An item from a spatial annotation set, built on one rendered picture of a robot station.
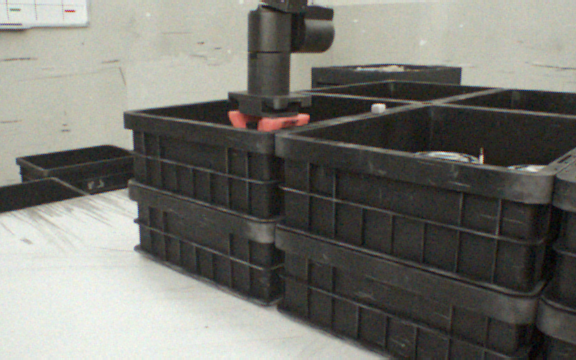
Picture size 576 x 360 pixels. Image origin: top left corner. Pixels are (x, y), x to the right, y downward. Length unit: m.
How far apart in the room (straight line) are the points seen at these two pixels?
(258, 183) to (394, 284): 0.20
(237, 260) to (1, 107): 3.02
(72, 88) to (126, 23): 0.58
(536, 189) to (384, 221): 0.16
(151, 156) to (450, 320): 0.47
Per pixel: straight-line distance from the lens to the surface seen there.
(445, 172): 0.51
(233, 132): 0.66
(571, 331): 0.51
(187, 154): 0.75
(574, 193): 0.48
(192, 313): 0.71
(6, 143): 3.66
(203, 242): 0.76
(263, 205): 0.66
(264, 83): 0.71
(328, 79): 2.54
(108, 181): 2.14
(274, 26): 0.71
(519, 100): 1.30
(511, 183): 0.49
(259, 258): 0.69
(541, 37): 4.24
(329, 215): 0.60
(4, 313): 0.78
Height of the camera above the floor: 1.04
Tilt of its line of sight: 15 degrees down
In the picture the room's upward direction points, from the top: straight up
